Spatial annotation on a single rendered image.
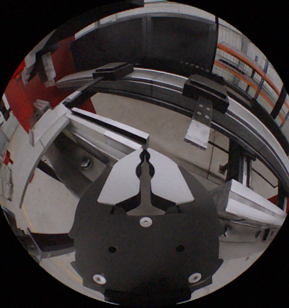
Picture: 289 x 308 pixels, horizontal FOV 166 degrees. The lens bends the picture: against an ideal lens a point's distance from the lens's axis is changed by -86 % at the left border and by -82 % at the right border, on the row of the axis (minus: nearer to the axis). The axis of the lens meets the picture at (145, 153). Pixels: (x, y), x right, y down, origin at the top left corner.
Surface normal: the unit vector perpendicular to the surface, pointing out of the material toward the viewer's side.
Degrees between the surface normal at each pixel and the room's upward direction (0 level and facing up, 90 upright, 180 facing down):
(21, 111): 90
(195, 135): 0
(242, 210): 0
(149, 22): 90
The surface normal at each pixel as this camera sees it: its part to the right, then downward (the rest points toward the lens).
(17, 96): 0.88, 0.41
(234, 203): -0.01, -0.50
